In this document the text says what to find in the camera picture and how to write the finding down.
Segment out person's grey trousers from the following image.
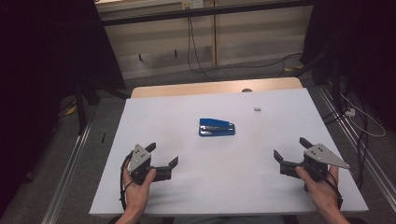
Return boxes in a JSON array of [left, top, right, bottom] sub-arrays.
[[172, 215, 286, 224]]

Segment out white wall socket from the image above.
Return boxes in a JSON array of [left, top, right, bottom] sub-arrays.
[[181, 0, 205, 10]]

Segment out black curtain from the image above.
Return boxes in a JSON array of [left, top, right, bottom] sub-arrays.
[[300, 0, 396, 132]]

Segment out person's right hand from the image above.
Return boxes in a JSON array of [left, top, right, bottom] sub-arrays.
[[294, 165, 344, 216]]

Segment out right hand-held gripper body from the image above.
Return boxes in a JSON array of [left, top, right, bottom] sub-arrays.
[[279, 143, 350, 192]]

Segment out hand-held gripper cable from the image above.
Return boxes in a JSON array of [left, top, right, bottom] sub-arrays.
[[323, 169, 344, 210], [119, 154, 135, 211]]

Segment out long black floor cable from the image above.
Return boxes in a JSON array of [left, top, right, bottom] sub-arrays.
[[188, 17, 304, 78]]

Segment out wooden table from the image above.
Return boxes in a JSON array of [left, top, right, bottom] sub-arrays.
[[130, 77, 304, 99]]

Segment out person's left hand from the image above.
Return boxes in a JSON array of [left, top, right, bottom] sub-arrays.
[[122, 161, 157, 215]]

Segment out black floor cable bundle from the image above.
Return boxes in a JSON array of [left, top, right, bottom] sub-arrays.
[[322, 90, 372, 189]]

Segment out aluminium floor rail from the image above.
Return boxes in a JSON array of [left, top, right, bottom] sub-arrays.
[[317, 85, 396, 203], [41, 120, 93, 224]]

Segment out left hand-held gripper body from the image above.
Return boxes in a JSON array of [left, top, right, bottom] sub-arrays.
[[125, 144, 173, 185]]

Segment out black metal stand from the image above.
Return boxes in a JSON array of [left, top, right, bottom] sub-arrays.
[[292, 49, 344, 110], [74, 81, 101, 135]]

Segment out black hanging cable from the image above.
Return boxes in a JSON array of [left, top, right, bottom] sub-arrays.
[[186, 17, 216, 82]]

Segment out blue stapler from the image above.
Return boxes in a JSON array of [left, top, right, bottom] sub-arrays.
[[198, 118, 236, 137]]

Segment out white table cover sheet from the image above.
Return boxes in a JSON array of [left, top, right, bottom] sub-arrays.
[[89, 88, 369, 217]]

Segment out white cable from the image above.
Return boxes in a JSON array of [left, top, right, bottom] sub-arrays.
[[340, 92, 388, 138]]

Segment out left hand-held gripper cable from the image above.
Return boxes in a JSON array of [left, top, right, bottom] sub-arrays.
[[119, 154, 135, 211]]

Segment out black metal beam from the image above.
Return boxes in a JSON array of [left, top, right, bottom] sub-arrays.
[[101, 0, 314, 27]]

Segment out right hand-held gripper cable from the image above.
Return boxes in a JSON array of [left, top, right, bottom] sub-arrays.
[[323, 169, 344, 210]]

